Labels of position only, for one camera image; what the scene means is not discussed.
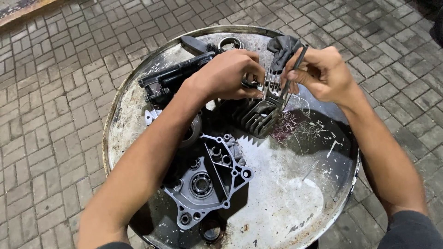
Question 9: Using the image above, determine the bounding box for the person's left hand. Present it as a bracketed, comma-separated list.
[183, 48, 266, 105]

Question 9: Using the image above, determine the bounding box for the thin dark metal pick tool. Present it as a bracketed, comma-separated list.
[276, 44, 309, 105]

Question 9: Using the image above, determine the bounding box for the finned metal cylinder head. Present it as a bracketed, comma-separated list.
[231, 62, 295, 139]

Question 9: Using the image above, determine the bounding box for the grey crankcase cover with bearing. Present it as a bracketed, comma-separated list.
[162, 133, 255, 231]

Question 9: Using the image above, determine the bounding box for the dark grey rag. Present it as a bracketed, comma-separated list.
[266, 35, 306, 71]

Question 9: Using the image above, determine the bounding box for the person's right hand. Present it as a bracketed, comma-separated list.
[280, 46, 358, 105]

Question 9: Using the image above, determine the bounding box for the black engine casing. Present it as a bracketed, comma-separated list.
[138, 51, 218, 108]

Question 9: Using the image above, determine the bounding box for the silver round engine part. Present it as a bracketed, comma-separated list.
[179, 113, 204, 148]

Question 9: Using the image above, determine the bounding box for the black rounded object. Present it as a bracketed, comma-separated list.
[428, 13, 443, 48]

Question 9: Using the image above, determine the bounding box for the concrete curb with yellow edge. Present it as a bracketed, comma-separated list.
[0, 0, 60, 27]

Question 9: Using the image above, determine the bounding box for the black handled brush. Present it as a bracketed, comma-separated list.
[180, 35, 223, 56]

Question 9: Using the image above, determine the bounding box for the white worn metal drum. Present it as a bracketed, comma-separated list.
[103, 25, 361, 249]

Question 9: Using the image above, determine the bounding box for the rusty round drum cap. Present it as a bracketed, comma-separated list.
[200, 219, 224, 243]

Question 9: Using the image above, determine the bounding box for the silver metal ring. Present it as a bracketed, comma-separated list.
[218, 36, 245, 52]

